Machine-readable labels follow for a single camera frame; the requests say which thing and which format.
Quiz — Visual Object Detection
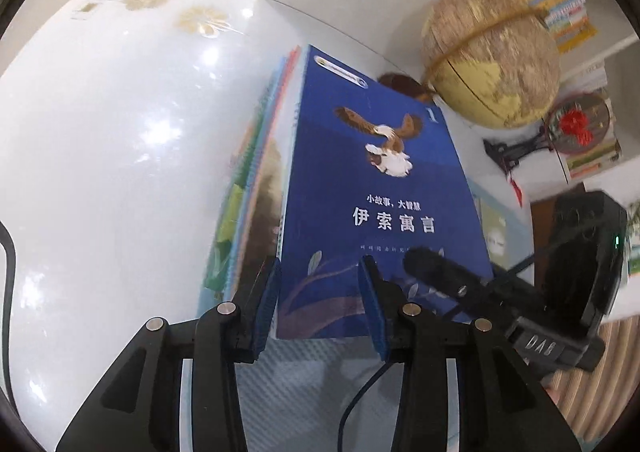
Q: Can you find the stack of organized volumes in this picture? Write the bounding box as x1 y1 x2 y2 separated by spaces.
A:
202 45 306 300

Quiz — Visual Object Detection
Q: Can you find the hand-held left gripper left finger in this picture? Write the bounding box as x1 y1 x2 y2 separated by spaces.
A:
55 256 282 452

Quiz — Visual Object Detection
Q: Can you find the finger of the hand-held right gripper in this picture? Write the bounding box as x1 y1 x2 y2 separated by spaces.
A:
402 245 547 329

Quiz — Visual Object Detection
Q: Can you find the blue eagle cover book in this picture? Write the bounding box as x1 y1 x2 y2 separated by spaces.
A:
274 45 496 340

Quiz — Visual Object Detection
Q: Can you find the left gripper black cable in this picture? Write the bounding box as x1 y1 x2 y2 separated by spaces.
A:
0 221 18 405

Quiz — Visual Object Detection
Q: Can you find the black carved fan stand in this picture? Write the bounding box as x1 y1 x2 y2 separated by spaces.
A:
482 125 556 178

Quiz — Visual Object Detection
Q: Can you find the yellow antique globe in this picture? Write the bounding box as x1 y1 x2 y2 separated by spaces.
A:
419 0 561 129

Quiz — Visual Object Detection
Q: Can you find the brown wooden cabinet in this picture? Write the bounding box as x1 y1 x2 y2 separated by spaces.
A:
530 182 588 253

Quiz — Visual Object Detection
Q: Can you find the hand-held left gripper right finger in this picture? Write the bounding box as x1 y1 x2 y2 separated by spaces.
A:
359 255 583 452

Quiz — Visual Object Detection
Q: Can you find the blue quilted table mat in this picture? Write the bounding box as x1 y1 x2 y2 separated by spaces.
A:
180 179 538 452

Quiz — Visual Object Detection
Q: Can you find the striped beige rug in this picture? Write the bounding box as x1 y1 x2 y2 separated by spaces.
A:
550 317 640 452

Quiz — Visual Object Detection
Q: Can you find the round embroidered fan ornament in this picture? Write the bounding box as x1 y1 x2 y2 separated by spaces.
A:
545 91 616 155

